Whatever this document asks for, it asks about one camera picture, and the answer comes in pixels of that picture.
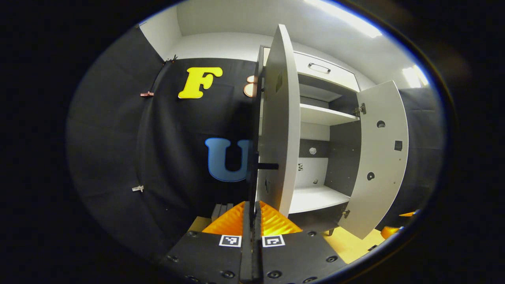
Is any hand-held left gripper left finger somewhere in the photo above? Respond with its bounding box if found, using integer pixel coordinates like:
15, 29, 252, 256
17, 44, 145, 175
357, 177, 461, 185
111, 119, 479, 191
159, 201, 253, 284

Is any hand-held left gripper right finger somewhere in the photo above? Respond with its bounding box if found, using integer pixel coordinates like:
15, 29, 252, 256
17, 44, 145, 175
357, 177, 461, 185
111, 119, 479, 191
254, 201, 348, 284

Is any beige cabinet door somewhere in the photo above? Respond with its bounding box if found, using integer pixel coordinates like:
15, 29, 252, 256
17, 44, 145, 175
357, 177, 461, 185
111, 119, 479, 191
256, 24, 301, 217
339, 80, 409, 240

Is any beige double-door shoe cabinet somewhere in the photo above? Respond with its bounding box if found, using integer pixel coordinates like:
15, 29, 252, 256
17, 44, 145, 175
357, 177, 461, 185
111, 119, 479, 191
252, 24, 410, 240

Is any white cabinet shelf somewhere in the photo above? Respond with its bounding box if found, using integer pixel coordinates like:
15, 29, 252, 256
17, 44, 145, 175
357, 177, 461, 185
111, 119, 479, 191
289, 185, 351, 215
300, 103, 360, 126

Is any beige cabinet top drawer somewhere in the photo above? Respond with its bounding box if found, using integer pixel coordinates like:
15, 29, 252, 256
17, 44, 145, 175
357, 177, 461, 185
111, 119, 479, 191
264, 47, 360, 92

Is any black backdrop cloth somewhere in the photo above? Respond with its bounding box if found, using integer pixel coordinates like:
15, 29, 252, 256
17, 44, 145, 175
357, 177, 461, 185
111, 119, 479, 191
378, 88, 445, 232
67, 26, 262, 262

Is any short ceiling light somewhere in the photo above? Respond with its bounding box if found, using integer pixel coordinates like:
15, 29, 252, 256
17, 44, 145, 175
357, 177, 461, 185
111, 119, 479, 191
402, 65, 430, 88

